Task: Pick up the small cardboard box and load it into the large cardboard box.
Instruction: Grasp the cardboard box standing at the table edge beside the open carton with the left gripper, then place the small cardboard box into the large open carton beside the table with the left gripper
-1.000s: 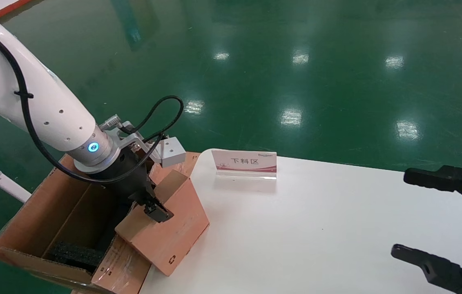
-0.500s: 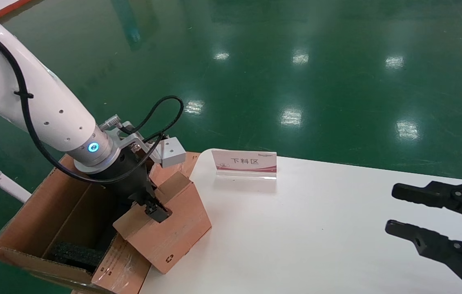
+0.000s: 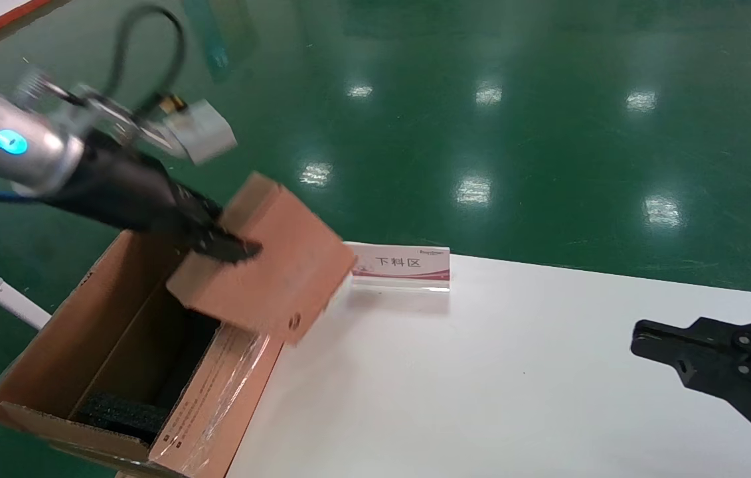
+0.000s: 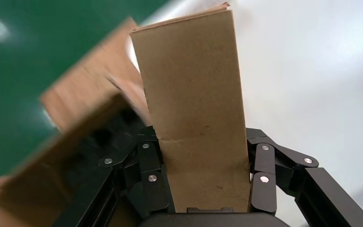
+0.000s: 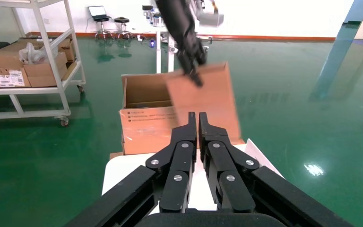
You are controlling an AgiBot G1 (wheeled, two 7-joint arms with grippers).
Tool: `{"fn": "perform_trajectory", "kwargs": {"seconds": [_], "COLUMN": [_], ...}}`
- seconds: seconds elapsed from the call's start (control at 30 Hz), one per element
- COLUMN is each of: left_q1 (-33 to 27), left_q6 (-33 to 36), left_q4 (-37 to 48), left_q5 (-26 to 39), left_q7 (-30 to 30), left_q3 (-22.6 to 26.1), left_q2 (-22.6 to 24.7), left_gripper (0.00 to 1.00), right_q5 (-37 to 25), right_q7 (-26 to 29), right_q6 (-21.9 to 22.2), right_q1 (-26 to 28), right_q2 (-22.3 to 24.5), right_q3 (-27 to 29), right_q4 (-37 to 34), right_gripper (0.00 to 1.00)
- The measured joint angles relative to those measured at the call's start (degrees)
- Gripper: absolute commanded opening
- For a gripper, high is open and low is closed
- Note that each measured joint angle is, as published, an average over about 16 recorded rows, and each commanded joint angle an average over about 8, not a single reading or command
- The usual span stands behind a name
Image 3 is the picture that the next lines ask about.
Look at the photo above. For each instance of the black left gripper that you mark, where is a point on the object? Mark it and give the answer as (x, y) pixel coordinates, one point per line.
(123, 192)

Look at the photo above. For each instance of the small brown cardboard box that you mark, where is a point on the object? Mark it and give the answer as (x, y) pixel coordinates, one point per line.
(282, 265)

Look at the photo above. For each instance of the large open cardboard box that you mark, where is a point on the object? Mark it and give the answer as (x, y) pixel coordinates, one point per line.
(83, 332)

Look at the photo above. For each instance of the acrylic table sign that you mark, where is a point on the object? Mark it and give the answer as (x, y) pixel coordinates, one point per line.
(408, 262)

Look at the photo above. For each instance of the flat black foam pad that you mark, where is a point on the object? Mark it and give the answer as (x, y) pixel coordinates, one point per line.
(123, 415)

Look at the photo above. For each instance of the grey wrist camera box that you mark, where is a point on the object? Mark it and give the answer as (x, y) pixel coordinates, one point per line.
(206, 133)

